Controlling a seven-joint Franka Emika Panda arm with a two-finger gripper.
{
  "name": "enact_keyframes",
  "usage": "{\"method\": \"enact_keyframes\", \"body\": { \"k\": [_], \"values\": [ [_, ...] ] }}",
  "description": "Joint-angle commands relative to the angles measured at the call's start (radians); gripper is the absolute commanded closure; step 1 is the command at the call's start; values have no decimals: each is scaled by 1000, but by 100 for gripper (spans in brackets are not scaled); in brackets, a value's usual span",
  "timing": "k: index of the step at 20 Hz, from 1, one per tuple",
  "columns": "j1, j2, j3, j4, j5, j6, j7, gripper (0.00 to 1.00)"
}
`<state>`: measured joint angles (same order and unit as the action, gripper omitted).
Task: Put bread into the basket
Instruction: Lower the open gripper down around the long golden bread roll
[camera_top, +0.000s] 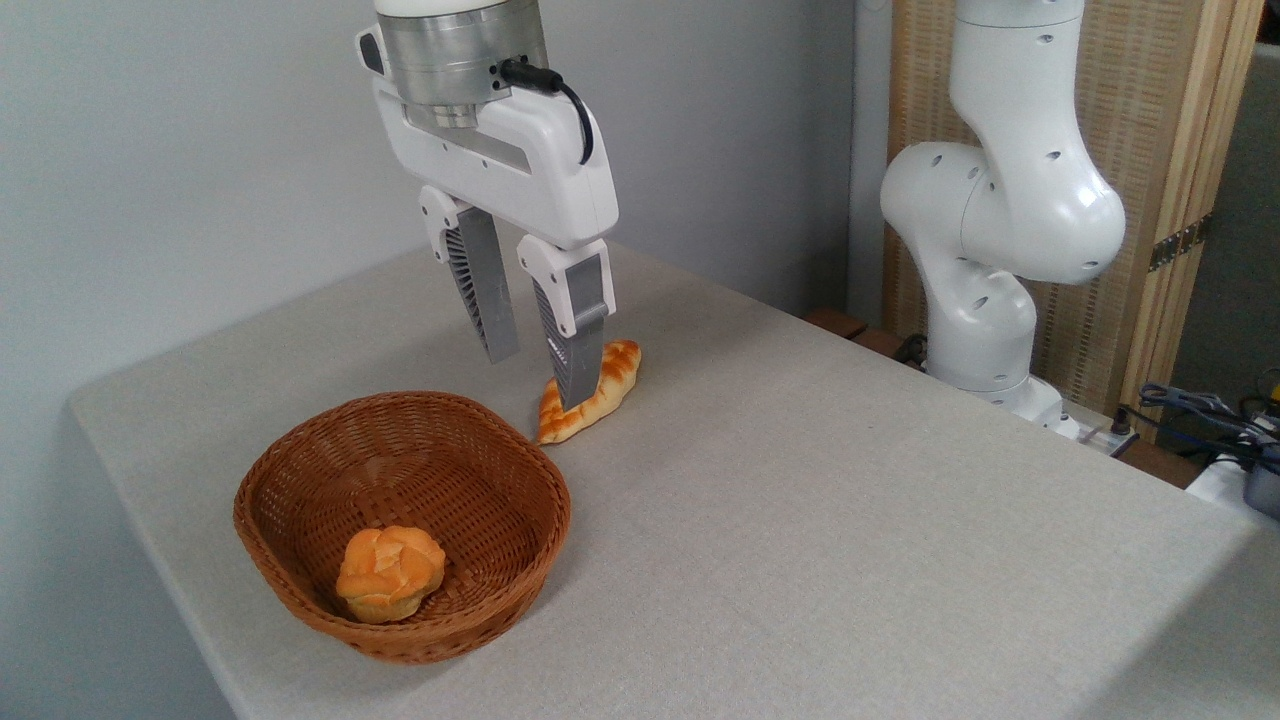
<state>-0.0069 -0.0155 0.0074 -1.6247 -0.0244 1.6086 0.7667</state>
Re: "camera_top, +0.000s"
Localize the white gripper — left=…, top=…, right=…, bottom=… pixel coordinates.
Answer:
left=372, top=80, right=620, bottom=412

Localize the long golden bread loaf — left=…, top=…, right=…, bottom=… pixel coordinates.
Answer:
left=537, top=339, right=643, bottom=446

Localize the brown wicker basket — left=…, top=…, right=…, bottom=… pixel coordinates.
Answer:
left=233, top=390, right=573, bottom=667

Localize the round golden bread roll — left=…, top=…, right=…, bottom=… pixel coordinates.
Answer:
left=335, top=525, right=448, bottom=626

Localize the brown wooden furniture piece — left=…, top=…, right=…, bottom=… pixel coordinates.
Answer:
left=803, top=307, right=929, bottom=368

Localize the grey tablecloth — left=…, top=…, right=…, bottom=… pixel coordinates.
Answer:
left=68, top=213, right=1280, bottom=720

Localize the metal screen hinge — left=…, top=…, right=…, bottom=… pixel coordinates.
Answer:
left=1147, top=212, right=1214, bottom=274

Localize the wooden bamboo folding screen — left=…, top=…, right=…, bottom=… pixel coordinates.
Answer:
left=883, top=0, right=1267, bottom=441

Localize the grey box device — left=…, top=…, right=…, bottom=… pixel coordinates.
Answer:
left=1243, top=462, right=1280, bottom=522

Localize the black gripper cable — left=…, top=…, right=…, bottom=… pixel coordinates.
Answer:
left=498, top=58, right=596, bottom=167

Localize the blue grey cable bundle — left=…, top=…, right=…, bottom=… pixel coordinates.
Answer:
left=1118, top=382, right=1280, bottom=473

